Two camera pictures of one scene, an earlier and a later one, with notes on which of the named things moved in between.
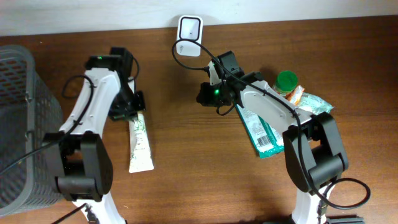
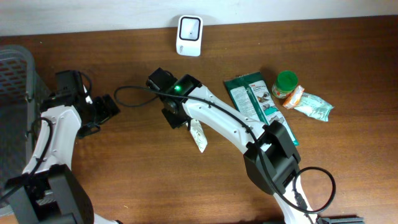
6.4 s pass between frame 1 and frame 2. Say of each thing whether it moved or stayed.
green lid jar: stayed
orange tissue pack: stayed
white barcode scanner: stayed
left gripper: moved
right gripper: moved
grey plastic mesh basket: stayed
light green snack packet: stayed
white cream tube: moved
